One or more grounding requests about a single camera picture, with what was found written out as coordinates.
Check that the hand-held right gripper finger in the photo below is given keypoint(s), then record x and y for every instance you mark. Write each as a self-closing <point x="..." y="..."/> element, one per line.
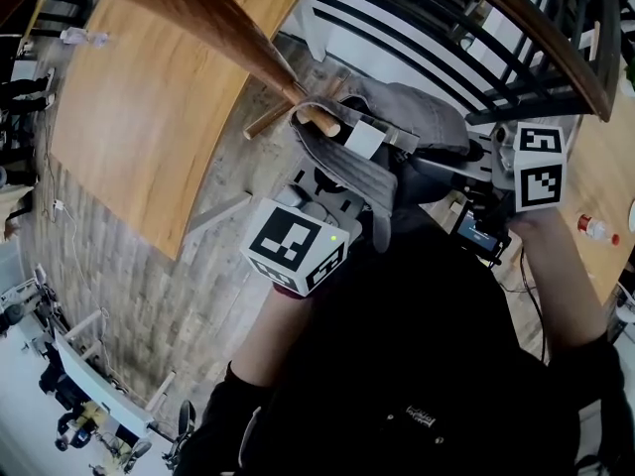
<point x="365" y="140"/>
<point x="404" y="139"/>

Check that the curved wooden handrail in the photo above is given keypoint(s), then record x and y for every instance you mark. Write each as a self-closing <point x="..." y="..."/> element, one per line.
<point x="555" y="42"/>

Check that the clear plastic bottle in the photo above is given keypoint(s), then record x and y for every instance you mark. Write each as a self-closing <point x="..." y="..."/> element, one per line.
<point x="84" y="36"/>

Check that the person's right forearm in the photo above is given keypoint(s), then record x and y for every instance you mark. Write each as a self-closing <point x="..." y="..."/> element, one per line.
<point x="560" y="285"/>

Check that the grey cap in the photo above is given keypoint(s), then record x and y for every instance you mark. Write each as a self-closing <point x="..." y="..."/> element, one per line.
<point x="421" y="117"/>

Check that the wooden table with bottle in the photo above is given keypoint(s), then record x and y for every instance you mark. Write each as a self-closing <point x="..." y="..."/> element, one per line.
<point x="600" y="176"/>

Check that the black office chair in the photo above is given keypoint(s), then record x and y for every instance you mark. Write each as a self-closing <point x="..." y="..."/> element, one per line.
<point x="183" y="429"/>

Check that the red-capped plastic bottle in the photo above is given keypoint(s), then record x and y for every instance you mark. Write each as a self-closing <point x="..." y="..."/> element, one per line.
<point x="595" y="228"/>

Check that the green plant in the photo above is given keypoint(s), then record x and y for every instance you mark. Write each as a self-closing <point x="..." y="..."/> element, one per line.
<point x="629" y="78"/>

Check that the large wooden table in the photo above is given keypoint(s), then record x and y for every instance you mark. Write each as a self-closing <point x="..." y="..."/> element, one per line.
<point x="149" y="117"/>

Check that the person's black clothing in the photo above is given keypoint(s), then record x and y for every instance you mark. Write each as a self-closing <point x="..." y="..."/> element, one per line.
<point x="397" y="365"/>

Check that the black metal railing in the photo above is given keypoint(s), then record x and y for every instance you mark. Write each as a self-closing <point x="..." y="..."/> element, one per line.
<point x="446" y="52"/>

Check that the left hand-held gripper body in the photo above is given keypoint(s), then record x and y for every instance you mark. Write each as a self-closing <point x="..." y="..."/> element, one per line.
<point x="283" y="238"/>

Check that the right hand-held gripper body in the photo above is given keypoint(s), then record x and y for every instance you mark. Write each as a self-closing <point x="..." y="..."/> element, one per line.
<point x="540" y="186"/>

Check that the person's left forearm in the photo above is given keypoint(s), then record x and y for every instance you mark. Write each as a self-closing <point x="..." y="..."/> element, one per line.
<point x="268" y="335"/>

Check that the white power adapter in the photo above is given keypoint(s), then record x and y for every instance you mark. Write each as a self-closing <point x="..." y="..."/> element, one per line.
<point x="60" y="205"/>

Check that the white desk with wooden legs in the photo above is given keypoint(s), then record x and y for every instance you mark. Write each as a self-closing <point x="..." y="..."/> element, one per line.
<point x="99" y="390"/>

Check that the black device with screen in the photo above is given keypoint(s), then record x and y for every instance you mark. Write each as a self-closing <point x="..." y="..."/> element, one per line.
<point x="478" y="233"/>

